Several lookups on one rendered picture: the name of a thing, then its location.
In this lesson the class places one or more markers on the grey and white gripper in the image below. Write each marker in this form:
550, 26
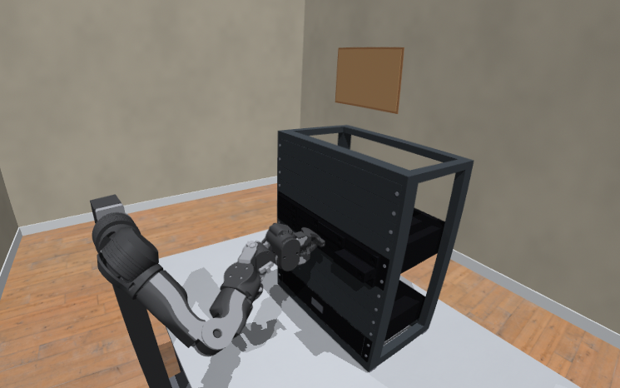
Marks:
286, 247

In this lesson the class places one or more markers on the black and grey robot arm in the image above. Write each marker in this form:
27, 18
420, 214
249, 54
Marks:
129, 254

